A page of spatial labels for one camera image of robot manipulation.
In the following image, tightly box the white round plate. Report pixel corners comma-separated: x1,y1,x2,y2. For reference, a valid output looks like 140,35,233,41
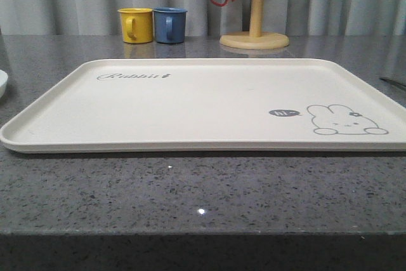
0,70,8,98

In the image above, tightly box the blue mug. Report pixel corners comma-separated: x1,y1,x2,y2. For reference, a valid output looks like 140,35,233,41
153,7,187,44

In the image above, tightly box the wooden mug tree stand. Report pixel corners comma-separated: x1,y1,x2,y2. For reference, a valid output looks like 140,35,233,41
219,0,289,50

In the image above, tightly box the yellow mug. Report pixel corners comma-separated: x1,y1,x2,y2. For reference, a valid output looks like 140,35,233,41
118,8,154,44

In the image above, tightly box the cream rabbit print tray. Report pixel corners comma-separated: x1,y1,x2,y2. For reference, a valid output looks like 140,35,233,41
1,58,405,153

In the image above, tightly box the silver metal fork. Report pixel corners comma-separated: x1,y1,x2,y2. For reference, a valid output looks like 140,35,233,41
380,77,406,90

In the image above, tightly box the grey curtain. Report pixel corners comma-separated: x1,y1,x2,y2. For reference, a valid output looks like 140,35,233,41
1,0,405,36

